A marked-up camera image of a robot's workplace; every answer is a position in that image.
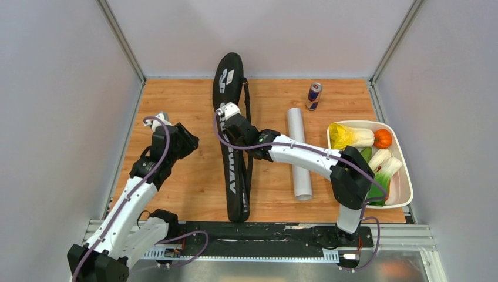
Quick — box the black Crossway racket bag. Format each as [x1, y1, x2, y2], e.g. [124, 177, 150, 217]
[213, 52, 253, 223]

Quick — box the white shuttlecock tube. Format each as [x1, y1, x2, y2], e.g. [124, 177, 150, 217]
[287, 108, 313, 201]

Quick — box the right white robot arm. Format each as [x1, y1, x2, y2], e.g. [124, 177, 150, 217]
[213, 109, 377, 246]

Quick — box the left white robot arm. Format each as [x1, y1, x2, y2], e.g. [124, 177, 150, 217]
[67, 121, 199, 281]

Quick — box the red blue drink can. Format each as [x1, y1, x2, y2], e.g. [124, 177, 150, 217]
[305, 82, 323, 111]

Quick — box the yellow napa cabbage toy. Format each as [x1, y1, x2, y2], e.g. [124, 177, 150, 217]
[328, 123, 375, 150]

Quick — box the green leaf vegetable toy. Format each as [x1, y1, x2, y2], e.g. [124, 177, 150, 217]
[361, 147, 373, 163]

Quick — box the small orange pumpkin toy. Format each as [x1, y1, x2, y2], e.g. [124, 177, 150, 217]
[373, 129, 392, 149]

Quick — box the white green bok choy toy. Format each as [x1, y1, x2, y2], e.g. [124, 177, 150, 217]
[367, 157, 402, 206]

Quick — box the white plastic basin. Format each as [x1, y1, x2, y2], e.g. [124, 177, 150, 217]
[327, 120, 413, 209]

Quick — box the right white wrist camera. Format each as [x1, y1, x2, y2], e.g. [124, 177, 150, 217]
[215, 102, 240, 120]

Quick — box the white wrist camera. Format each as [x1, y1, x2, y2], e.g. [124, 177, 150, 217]
[143, 112, 172, 132]
[215, 102, 240, 120]

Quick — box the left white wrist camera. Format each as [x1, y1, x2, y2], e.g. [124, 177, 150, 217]
[143, 112, 172, 132]

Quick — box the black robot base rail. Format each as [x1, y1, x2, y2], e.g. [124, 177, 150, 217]
[159, 216, 375, 268]

